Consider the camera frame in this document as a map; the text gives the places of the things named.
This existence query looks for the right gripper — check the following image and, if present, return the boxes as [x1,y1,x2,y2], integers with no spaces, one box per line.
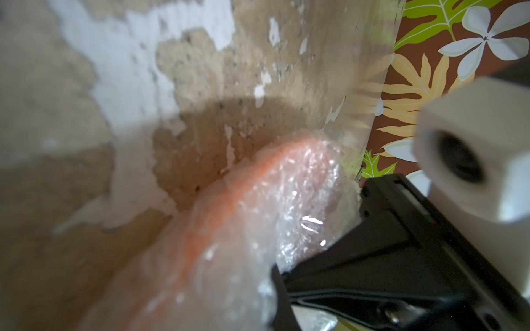
[283,175,529,330]

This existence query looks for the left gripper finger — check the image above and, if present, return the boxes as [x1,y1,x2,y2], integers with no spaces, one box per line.
[271,265,302,331]

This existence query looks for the clear bubble wrap sheet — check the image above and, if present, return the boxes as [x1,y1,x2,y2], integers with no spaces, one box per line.
[74,130,363,331]

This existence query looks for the orange plastic plate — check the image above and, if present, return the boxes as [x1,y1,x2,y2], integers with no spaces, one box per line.
[132,138,332,331]

